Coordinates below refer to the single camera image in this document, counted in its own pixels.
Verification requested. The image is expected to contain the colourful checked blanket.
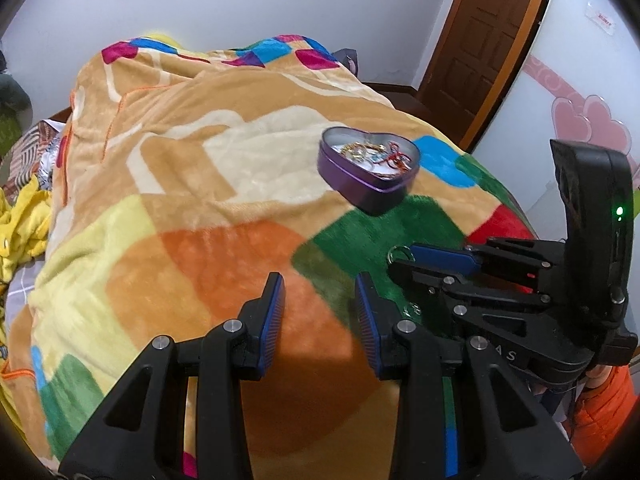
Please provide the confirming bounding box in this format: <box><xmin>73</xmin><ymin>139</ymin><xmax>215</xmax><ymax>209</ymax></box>
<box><xmin>27</xmin><ymin>34</ymin><xmax>538</xmax><ymax>480</ymax></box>

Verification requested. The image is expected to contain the yellow printed blanket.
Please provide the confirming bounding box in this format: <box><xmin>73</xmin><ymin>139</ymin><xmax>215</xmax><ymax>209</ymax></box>
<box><xmin>0</xmin><ymin>175</ymin><xmax>54</xmax><ymax>282</ymax></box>

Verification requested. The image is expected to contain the brown wooden door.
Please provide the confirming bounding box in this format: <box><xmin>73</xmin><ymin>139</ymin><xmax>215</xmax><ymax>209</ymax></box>
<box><xmin>417</xmin><ymin>0</ymin><xmax>553</xmax><ymax>151</ymax></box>

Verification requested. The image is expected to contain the person's right forearm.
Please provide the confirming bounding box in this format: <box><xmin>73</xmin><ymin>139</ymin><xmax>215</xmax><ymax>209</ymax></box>
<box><xmin>570</xmin><ymin>365</ymin><xmax>640</xmax><ymax>472</ymax></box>

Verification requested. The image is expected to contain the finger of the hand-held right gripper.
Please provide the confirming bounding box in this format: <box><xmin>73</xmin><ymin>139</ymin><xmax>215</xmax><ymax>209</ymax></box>
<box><xmin>388</xmin><ymin>259</ymin><xmax>552</xmax><ymax>322</ymax></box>
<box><xmin>409</xmin><ymin>237</ymin><xmax>567</xmax><ymax>292</ymax></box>

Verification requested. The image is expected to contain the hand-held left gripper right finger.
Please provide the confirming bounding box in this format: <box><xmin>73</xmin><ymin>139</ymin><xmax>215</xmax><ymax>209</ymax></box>
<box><xmin>354</xmin><ymin>271</ymin><xmax>586</xmax><ymax>480</ymax></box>

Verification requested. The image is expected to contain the purple heart-shaped tin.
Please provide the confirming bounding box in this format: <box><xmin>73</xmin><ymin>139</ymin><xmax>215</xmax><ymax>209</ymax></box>
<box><xmin>317</xmin><ymin>126</ymin><xmax>421</xmax><ymax>217</ymax></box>

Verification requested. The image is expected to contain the red beaded bracelet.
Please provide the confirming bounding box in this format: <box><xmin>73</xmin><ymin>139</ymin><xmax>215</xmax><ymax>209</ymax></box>
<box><xmin>379</xmin><ymin>141</ymin><xmax>417</xmax><ymax>172</ymax></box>

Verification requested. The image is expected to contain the green patterned bag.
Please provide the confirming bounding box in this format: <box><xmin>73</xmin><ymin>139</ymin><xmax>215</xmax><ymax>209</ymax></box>
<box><xmin>0</xmin><ymin>110</ymin><xmax>24</xmax><ymax>157</ymax></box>

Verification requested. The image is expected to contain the yellow pillow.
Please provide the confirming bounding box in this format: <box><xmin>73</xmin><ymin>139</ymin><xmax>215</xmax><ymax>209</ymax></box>
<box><xmin>132</xmin><ymin>30</ymin><xmax>182</xmax><ymax>49</ymax></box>

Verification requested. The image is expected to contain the striped brown cloth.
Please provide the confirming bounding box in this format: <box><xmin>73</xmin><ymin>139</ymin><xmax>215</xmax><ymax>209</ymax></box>
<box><xmin>10</xmin><ymin>120</ymin><xmax>67</xmax><ymax>192</ymax></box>

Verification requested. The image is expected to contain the grey bag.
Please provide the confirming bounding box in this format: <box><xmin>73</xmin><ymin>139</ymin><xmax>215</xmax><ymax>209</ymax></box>
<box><xmin>332</xmin><ymin>47</ymin><xmax>361</xmax><ymax>76</ymax></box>

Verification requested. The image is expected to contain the white wardrobe sticker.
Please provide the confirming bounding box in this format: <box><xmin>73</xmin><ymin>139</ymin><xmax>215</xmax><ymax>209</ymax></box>
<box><xmin>585</xmin><ymin>2</ymin><xmax>617</xmax><ymax>36</ymax></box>

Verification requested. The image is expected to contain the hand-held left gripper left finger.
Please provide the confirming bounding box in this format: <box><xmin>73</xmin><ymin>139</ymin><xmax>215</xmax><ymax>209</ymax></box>
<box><xmin>59</xmin><ymin>271</ymin><xmax>287</xmax><ymax>480</ymax></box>

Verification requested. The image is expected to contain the white heart-print wardrobe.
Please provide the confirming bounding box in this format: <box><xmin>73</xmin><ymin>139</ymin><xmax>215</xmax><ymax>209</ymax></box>
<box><xmin>470</xmin><ymin>0</ymin><xmax>640</xmax><ymax>261</ymax></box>

